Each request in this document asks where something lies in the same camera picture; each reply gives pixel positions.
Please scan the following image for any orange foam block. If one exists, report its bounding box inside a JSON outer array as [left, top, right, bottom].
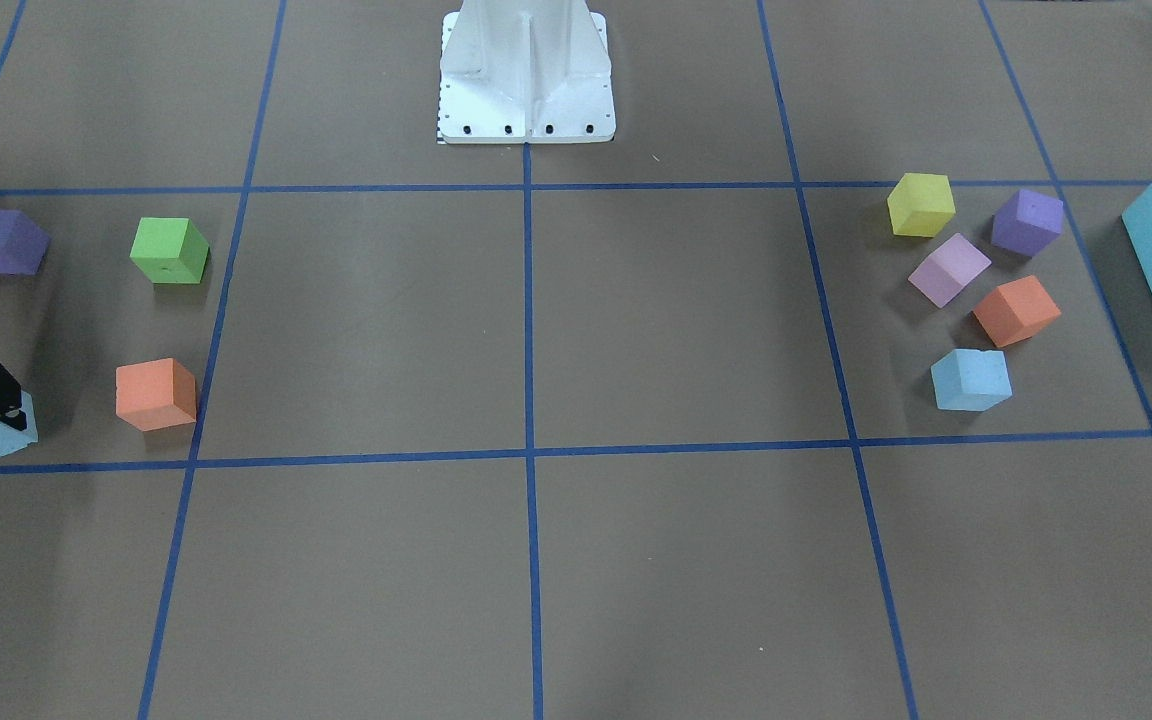
[[972, 275, 1062, 348], [115, 357, 198, 432]]

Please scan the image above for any yellow foam block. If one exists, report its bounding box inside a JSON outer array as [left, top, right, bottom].
[[886, 172, 957, 238]]

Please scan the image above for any white pedestal column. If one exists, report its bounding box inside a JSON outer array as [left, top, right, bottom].
[[435, 1, 617, 145]]

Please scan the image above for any light pink foam block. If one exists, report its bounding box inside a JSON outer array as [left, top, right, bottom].
[[908, 233, 992, 306]]

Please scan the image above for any purple foam block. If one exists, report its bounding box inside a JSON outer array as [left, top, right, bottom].
[[0, 209, 51, 275], [990, 190, 1064, 258]]

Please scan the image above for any green foam block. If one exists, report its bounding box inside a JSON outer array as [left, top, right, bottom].
[[129, 217, 211, 285]]

